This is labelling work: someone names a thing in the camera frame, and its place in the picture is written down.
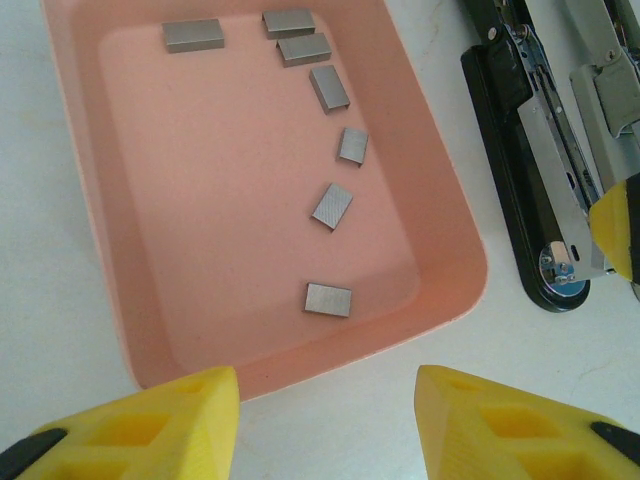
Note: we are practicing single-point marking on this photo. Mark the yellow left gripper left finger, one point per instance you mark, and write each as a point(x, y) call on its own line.
point(150, 435)

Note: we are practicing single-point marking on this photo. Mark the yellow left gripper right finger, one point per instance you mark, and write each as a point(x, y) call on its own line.
point(500, 440)

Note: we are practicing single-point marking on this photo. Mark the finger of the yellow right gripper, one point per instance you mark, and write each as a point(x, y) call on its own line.
point(617, 225)

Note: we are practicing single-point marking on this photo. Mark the grey stapler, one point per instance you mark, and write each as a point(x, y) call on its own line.
point(605, 95)

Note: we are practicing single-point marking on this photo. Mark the black stapler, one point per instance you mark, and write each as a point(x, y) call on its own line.
point(500, 100)

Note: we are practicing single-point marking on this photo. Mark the pink plastic tray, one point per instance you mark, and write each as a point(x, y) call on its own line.
point(200, 200)

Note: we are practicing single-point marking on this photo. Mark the silver staple strip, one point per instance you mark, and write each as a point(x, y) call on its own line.
point(332, 206)
point(192, 36)
point(353, 146)
point(289, 24)
point(303, 50)
point(330, 90)
point(328, 300)

